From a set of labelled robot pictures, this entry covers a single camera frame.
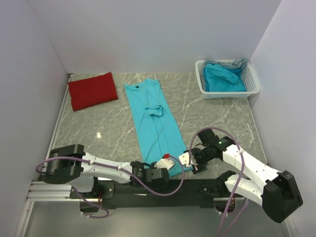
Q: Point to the grey t-shirt in basket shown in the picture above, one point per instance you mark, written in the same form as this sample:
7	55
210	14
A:
235	64

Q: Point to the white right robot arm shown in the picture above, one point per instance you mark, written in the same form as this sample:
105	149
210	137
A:
276	192

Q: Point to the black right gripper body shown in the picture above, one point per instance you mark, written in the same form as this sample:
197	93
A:
202	157

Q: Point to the aluminium frame rail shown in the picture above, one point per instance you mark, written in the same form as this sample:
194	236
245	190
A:
191	190

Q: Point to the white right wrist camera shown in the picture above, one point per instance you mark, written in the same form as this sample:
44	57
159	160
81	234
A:
184	159

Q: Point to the folded red t-shirt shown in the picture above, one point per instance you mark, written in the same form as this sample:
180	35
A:
93	91

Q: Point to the white plastic laundry basket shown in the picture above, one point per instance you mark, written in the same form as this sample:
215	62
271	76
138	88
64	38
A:
249	79

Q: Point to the light blue t-shirt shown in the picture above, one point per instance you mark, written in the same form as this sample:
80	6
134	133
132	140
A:
156	128

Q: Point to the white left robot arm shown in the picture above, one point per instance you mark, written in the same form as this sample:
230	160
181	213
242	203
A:
87	170

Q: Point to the blue t-shirt in basket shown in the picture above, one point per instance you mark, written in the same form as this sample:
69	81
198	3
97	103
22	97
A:
222	78

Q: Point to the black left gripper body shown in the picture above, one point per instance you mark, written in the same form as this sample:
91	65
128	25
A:
155	168

